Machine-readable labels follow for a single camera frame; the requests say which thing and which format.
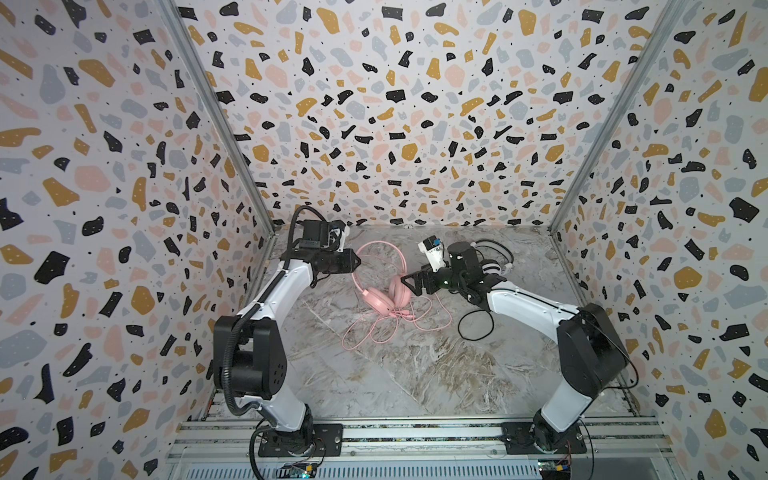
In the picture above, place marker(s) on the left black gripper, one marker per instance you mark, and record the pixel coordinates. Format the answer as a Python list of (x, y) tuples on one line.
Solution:
[(347, 266)]

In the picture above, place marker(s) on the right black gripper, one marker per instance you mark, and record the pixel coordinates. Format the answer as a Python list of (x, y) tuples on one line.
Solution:
[(429, 281)]

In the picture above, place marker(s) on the pink headphones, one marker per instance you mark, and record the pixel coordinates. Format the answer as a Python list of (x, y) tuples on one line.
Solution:
[(381, 284)]

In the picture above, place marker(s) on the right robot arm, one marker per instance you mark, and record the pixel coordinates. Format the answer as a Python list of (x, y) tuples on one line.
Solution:
[(590, 351)]

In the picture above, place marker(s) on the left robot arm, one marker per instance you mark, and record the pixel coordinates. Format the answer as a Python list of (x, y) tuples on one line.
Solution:
[(250, 364)]

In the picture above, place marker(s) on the white black headphones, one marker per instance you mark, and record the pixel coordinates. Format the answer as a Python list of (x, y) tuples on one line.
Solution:
[(502, 265)]

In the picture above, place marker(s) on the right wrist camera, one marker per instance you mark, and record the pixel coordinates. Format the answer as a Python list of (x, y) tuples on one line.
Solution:
[(434, 250)]

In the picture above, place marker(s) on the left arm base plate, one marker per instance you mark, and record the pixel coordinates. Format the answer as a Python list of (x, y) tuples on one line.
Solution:
[(321, 440)]

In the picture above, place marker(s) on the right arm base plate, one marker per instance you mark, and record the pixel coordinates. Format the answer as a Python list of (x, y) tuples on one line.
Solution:
[(532, 438)]

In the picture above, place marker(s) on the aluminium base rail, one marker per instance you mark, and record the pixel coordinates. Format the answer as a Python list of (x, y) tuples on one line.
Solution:
[(492, 447)]

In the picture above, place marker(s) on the left corner aluminium post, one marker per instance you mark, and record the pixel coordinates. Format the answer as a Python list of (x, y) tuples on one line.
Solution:
[(201, 39)]

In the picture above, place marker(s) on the corner aluminium post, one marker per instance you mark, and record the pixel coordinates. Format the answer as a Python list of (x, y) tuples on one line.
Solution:
[(201, 39), (668, 18)]

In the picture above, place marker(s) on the right corner aluminium post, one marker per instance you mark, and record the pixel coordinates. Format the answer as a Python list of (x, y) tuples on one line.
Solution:
[(668, 18)]

